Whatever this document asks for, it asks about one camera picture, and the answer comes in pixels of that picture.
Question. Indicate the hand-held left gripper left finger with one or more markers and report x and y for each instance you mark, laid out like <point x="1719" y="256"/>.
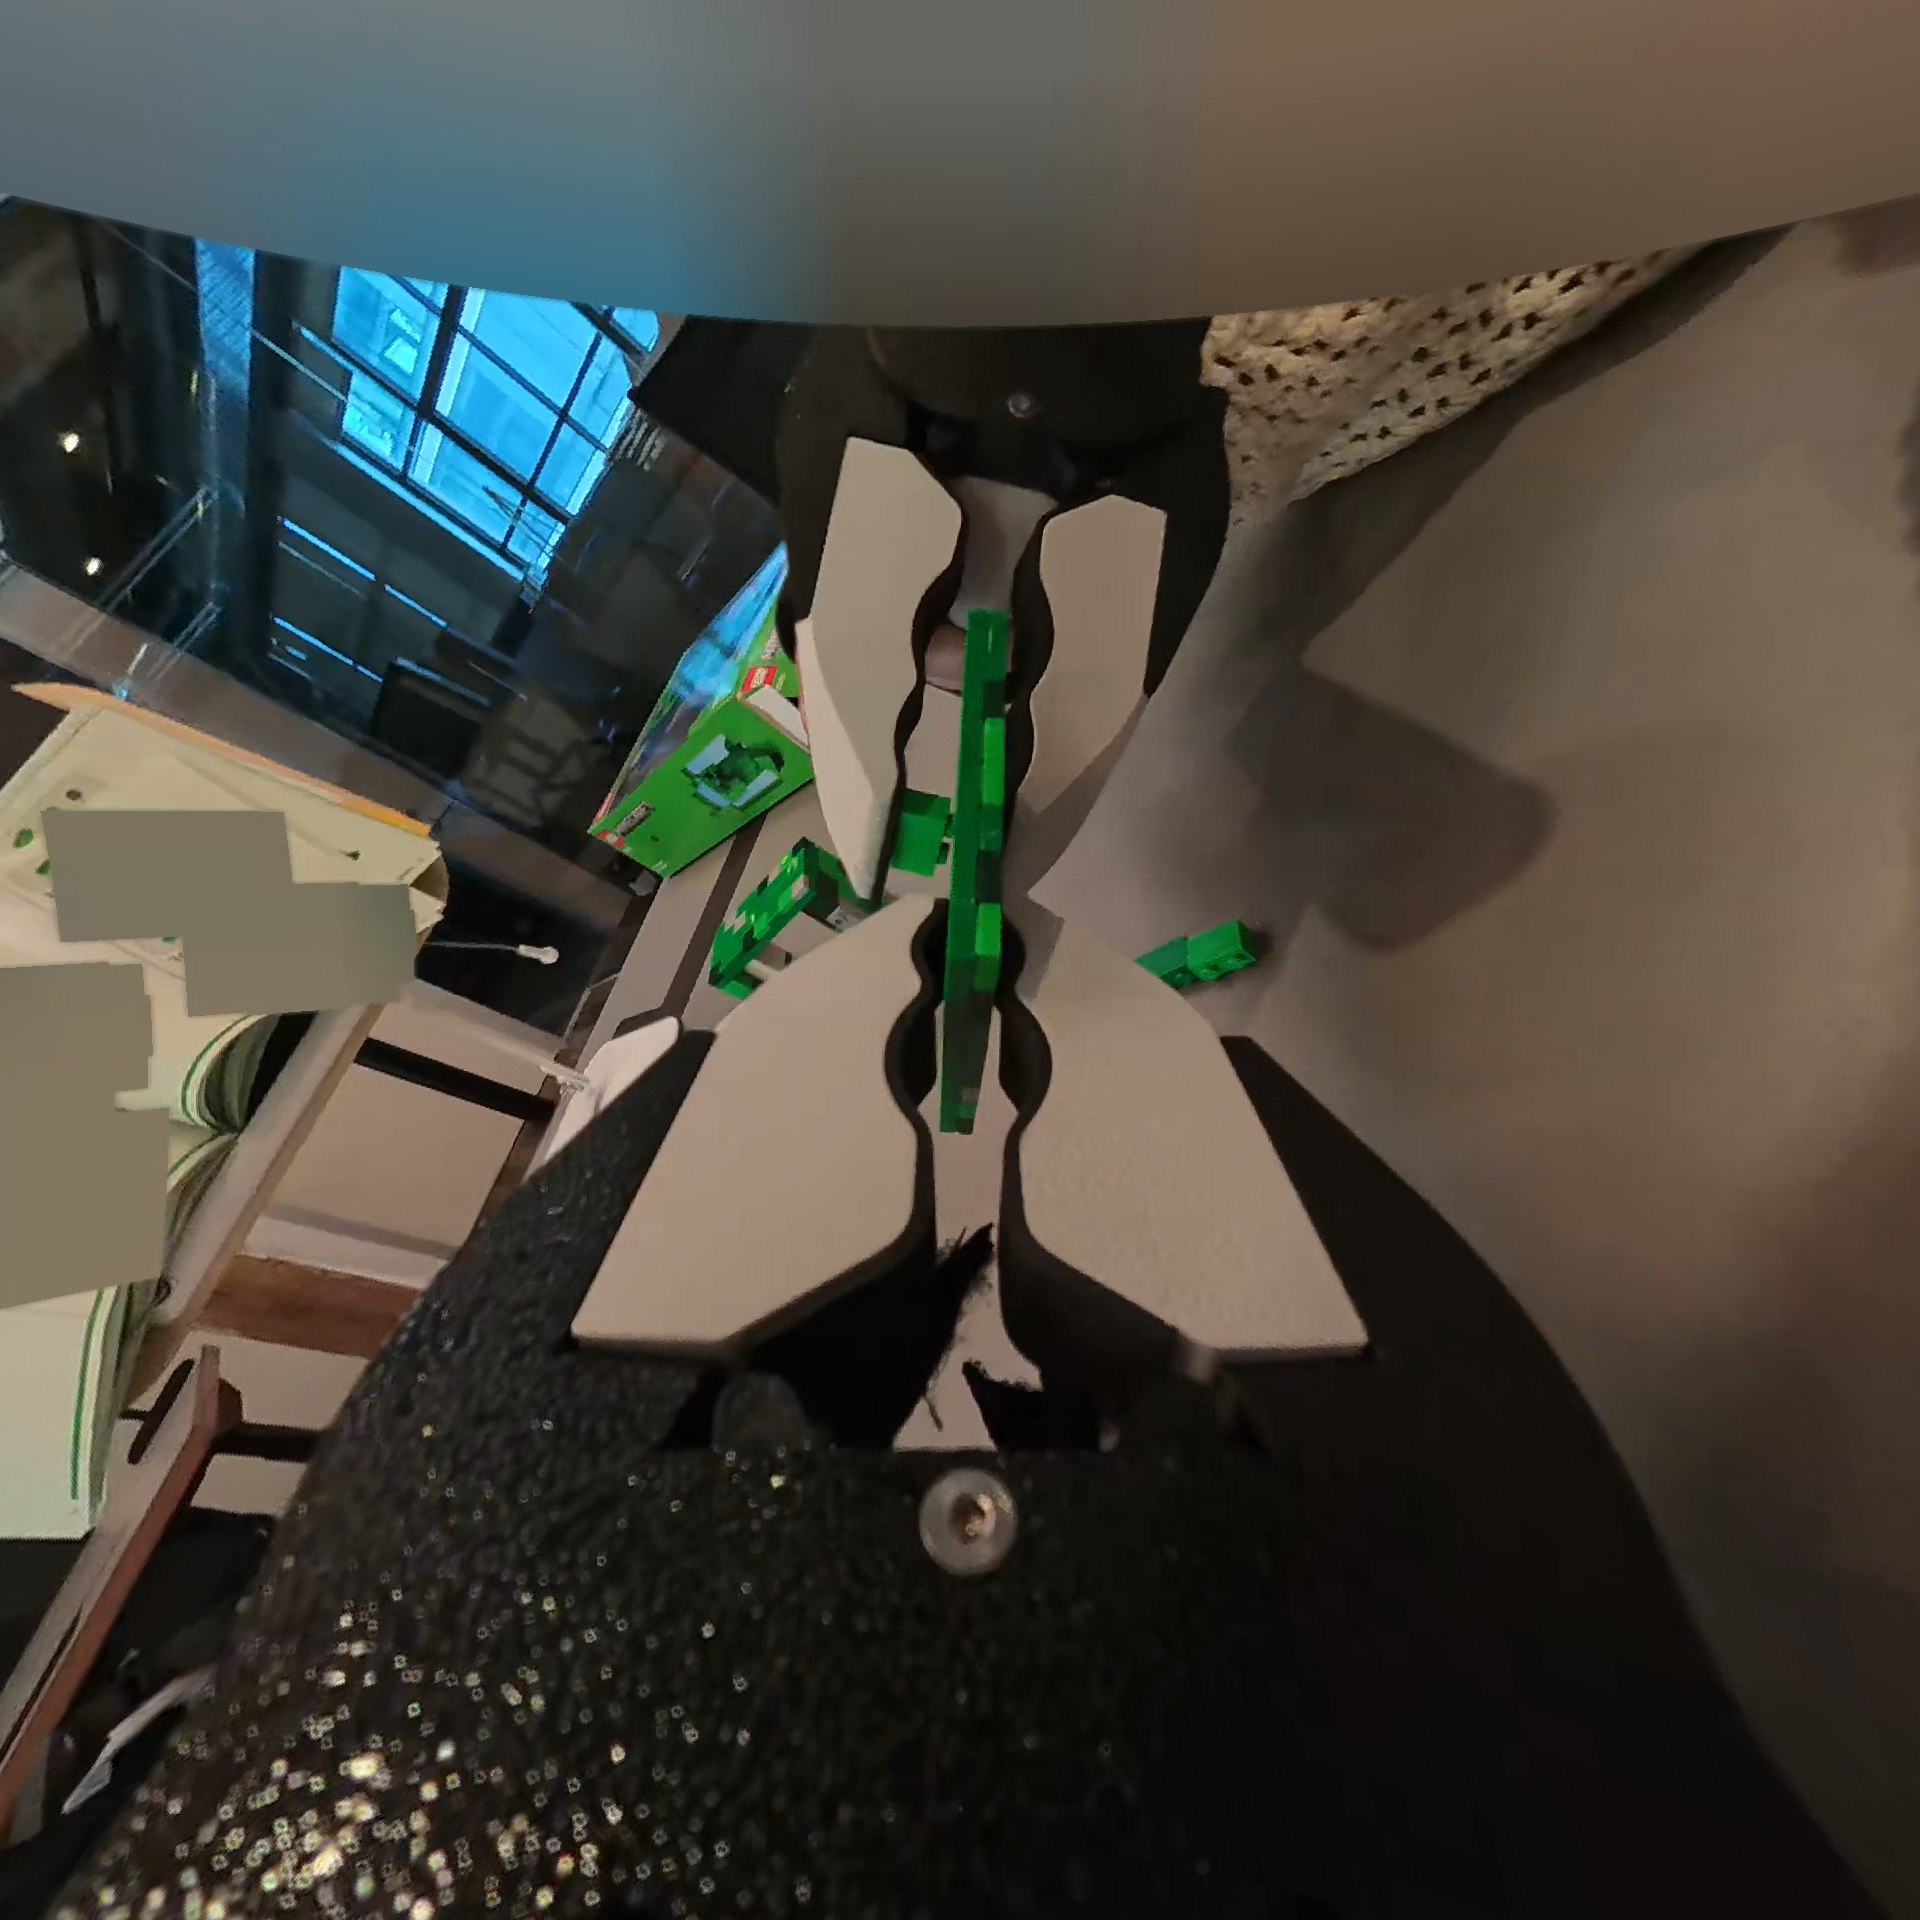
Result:
<point x="781" y="1141"/>

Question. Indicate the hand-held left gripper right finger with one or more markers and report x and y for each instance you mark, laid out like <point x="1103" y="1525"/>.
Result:
<point x="1170" y="1201"/>

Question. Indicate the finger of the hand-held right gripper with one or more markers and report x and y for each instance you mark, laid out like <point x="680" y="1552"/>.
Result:
<point x="869" y="600"/>
<point x="1103" y="629"/>

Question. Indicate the green lego base plate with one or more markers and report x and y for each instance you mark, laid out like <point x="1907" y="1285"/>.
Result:
<point x="975" y="1035"/>

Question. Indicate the small green lego brick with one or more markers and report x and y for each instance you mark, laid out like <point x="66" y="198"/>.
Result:
<point x="926" y="832"/>

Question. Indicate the green lego set box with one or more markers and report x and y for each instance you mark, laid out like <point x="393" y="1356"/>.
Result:
<point x="704" y="750"/>

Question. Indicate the green lego block build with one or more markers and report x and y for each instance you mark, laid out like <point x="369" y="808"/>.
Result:
<point x="787" y="915"/>

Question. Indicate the flat green lego brick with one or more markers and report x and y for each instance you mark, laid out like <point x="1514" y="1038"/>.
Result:
<point x="1200" y="954"/>

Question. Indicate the person's right hand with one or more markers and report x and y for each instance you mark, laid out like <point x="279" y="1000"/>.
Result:
<point x="942" y="651"/>

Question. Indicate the thin white rod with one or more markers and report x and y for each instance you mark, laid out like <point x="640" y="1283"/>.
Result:
<point x="481" y="948"/>

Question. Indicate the beige knit cloth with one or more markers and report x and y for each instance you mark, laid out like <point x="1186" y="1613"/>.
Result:
<point x="1381" y="376"/>

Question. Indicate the brown wooden chair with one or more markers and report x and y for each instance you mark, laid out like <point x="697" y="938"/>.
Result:
<point x="136" y="1516"/>

